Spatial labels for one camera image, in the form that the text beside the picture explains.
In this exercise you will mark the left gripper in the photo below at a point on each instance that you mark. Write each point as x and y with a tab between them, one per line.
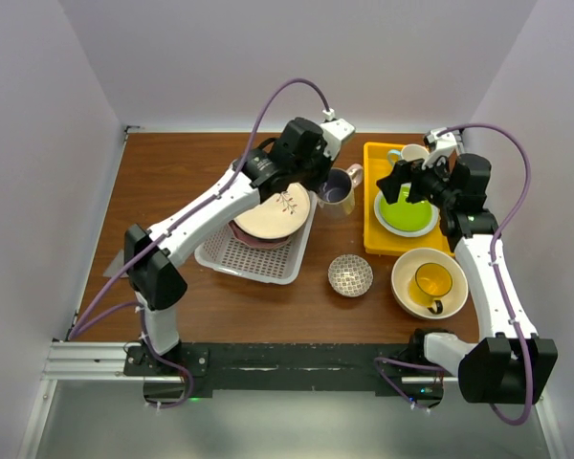
315	185

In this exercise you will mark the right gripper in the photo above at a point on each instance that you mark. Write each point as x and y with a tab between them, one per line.
405	171

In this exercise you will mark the pink purple mug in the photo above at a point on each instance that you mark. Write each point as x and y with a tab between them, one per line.
336	196

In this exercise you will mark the pink cream branch plate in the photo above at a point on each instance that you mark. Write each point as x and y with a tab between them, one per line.
279	216

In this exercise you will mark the pink dotted scalloped plate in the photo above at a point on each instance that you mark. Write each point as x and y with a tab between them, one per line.
256	242

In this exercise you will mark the yellow glass cup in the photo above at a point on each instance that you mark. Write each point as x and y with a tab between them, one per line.
430	283

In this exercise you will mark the purple patterned small bowl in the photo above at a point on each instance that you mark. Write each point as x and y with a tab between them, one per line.
350	275

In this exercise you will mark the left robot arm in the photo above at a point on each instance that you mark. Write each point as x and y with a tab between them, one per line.
152	257

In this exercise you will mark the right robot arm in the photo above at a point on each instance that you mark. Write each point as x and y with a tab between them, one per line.
483	268

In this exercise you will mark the light blue mug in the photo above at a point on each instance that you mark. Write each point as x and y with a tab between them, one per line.
409	153

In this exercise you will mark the lime green plate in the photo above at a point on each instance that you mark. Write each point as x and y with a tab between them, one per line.
403	218

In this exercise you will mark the yellow plastic tray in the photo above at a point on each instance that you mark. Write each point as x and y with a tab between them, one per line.
377	239

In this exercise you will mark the white plastic basket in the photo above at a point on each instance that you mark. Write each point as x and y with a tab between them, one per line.
223	253

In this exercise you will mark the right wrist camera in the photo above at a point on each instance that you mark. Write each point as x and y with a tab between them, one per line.
440	143

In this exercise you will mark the spatula with wooden handle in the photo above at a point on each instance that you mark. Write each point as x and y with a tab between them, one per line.
115	265

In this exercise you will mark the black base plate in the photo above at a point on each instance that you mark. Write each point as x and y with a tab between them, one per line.
200	369

